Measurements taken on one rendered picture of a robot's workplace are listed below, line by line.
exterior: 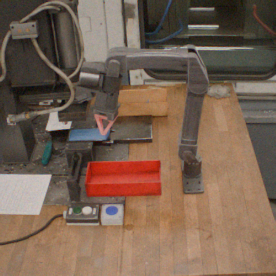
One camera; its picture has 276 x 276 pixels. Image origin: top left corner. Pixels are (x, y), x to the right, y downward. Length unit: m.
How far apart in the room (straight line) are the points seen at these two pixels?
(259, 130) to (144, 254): 1.25
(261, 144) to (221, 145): 0.74
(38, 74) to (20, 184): 0.41
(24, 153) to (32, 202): 0.24
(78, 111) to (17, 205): 0.39
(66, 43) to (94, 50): 0.74
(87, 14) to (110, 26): 0.13
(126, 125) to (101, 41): 0.53
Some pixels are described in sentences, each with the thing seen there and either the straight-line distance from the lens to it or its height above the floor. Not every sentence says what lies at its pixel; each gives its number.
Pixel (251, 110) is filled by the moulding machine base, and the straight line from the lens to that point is 2.28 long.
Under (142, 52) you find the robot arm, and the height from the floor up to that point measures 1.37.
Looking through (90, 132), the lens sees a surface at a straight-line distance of 1.63.
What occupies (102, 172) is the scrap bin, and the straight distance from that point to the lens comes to 1.56.
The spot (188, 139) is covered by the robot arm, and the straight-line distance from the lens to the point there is 1.41.
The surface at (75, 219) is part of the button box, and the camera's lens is 1.38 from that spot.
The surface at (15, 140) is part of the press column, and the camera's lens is 1.64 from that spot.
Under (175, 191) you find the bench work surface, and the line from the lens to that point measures 1.48.
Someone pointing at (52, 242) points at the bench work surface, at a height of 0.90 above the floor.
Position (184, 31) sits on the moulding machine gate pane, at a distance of 2.04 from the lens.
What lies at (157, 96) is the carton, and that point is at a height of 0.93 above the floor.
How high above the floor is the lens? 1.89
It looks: 34 degrees down
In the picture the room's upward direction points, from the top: 4 degrees counter-clockwise
